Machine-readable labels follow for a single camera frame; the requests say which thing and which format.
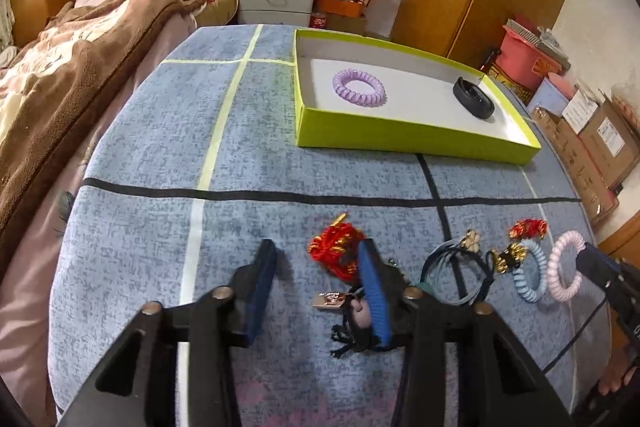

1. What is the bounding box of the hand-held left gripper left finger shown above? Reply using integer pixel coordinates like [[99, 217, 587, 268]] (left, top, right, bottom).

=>
[[57, 239, 278, 427]]

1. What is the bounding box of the blue hair tie white flower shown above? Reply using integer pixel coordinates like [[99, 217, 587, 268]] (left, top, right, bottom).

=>
[[419, 231, 496, 308]]

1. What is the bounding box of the red gold bracelet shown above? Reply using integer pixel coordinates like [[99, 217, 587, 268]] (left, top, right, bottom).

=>
[[509, 218, 549, 242]]

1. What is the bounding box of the black hair tie with beads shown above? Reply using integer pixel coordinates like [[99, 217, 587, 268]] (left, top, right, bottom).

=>
[[330, 296, 391, 359]]

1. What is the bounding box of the black wristband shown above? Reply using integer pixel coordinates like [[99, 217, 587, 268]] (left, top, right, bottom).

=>
[[452, 76, 496, 120]]

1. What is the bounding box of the yellow patterned tin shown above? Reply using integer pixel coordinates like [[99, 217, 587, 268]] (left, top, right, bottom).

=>
[[486, 61, 537, 104]]

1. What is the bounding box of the round pale blue box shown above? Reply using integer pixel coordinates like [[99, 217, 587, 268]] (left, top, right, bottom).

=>
[[529, 73, 577, 114]]

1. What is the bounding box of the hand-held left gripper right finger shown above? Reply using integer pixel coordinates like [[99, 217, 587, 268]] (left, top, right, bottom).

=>
[[357, 238, 573, 427]]

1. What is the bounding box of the green cardboard box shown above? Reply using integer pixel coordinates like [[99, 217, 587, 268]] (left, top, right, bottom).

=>
[[292, 28, 543, 166]]

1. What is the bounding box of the pink bed sheet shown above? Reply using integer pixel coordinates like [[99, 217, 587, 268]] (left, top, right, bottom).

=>
[[0, 9, 201, 427]]

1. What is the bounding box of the pink spiral hair tie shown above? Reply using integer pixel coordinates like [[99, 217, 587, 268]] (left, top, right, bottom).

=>
[[547, 230, 587, 302]]

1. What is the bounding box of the person's right hand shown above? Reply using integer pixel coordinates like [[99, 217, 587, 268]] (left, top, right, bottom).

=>
[[597, 347, 640, 398]]

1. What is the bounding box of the blue spiral hair tie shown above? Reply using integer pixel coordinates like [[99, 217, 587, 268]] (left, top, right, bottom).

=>
[[511, 239, 549, 304]]

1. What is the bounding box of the purple spiral hair tie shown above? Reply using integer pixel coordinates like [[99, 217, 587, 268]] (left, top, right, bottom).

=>
[[332, 68, 387, 108]]

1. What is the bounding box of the small cardboard box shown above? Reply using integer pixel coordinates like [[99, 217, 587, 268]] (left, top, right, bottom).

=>
[[327, 14, 369, 36]]

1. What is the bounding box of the red knotted bracelet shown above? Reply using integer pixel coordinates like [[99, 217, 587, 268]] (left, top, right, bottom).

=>
[[307, 214, 365, 280]]

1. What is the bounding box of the orange box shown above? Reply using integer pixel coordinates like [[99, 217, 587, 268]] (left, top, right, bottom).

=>
[[314, 0, 366, 19]]

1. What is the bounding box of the blue grey tablecloth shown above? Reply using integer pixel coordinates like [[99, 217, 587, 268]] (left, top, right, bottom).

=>
[[47, 24, 615, 427]]

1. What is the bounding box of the flat cardboard box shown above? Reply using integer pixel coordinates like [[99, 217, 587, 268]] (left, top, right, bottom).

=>
[[530, 106, 621, 228]]

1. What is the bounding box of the open cardboard box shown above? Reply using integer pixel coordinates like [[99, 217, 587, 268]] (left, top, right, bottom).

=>
[[560, 87, 640, 190]]

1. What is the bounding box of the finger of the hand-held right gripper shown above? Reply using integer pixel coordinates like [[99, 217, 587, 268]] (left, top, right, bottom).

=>
[[575, 243, 640, 293]]

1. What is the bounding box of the gold bead hair tie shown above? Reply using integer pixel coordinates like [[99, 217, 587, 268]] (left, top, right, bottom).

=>
[[491, 243, 527, 277]]

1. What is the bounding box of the pink plastic bucket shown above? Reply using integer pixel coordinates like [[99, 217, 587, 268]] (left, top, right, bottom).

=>
[[499, 26, 572, 94]]

